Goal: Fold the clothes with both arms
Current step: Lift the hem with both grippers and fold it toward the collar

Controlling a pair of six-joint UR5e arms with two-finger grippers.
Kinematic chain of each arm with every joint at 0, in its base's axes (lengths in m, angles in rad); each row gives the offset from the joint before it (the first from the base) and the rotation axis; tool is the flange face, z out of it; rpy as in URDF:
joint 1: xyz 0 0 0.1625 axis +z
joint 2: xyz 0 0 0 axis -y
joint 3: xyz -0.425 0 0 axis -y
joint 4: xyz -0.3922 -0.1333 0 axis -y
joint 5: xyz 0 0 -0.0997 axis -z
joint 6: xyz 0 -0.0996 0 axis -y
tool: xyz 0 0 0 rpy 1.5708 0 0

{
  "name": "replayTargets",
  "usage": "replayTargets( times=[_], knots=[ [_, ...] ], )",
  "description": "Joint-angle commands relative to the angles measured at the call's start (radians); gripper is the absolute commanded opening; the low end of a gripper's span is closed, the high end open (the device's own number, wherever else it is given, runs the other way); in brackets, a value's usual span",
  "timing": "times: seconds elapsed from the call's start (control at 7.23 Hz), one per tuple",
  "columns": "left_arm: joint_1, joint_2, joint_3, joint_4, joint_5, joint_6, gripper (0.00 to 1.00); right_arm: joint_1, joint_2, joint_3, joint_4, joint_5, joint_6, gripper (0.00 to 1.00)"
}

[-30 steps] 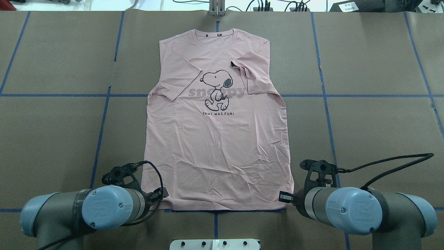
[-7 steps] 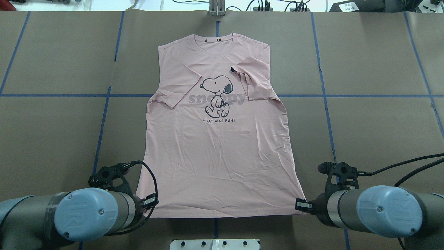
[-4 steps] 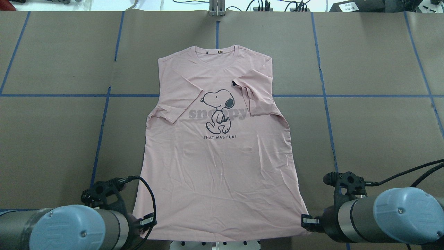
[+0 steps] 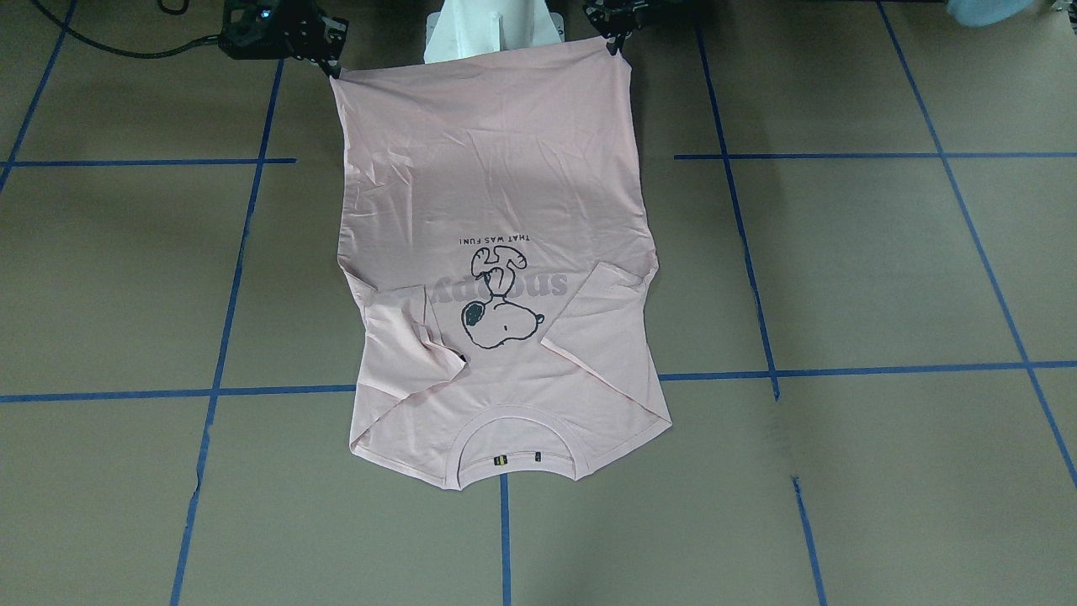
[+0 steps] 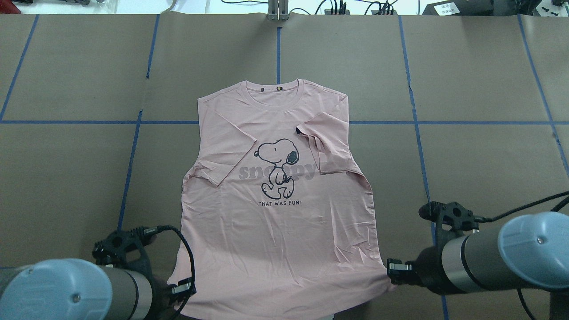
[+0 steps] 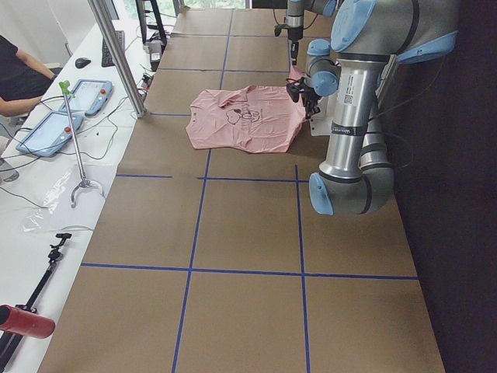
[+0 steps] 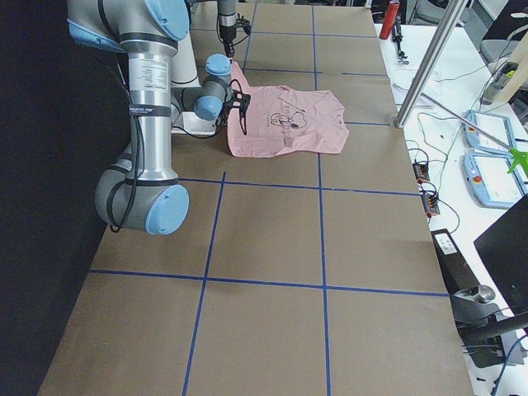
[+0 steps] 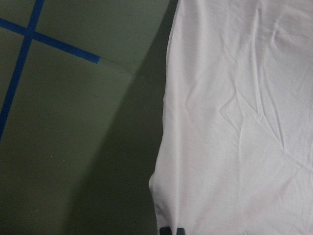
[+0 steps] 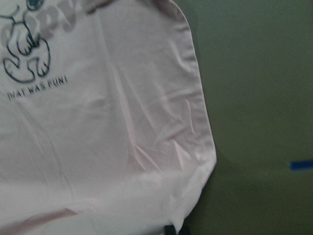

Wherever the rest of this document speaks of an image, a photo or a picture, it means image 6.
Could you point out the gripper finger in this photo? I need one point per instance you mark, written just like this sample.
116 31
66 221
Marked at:
309 113

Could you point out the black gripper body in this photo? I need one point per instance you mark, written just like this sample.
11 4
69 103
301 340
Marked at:
293 32
309 95

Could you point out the pink Snoopy t-shirt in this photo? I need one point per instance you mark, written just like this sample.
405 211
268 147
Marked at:
255 119

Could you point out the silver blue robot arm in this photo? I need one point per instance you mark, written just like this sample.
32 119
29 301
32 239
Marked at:
294 21
356 176

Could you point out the far blue teach pendant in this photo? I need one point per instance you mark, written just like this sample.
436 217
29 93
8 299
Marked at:
88 96

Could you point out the blue teach pendant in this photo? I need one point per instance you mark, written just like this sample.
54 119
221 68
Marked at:
88 96
48 137

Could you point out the black computer mouse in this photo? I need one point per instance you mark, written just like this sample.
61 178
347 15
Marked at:
82 62

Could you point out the clear plastic bag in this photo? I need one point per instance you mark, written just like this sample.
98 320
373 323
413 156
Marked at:
57 213

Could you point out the near blue teach pendant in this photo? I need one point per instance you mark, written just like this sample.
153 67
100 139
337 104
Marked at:
48 137

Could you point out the seated person in black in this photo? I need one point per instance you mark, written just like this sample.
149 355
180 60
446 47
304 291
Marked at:
24 80

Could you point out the red cylinder can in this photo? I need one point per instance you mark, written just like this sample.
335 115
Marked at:
18 321

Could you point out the aluminium frame post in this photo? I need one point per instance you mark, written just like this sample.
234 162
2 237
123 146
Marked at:
105 24

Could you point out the green handled reacher grabber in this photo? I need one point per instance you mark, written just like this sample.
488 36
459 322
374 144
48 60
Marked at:
85 182

